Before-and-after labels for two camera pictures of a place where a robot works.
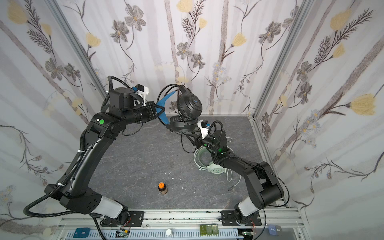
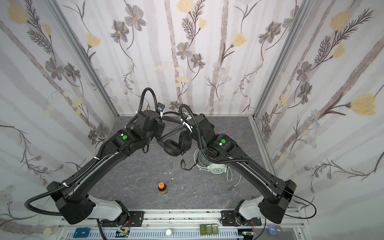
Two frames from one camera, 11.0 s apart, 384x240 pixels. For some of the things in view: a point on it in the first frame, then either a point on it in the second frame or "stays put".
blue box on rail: x=81 y=232 stays put
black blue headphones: x=182 y=108 -> x=177 y=141
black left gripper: x=152 y=108 -> x=160 y=130
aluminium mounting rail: x=284 y=224 stays put
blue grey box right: x=275 y=230 stays put
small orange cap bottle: x=162 y=187 stays put
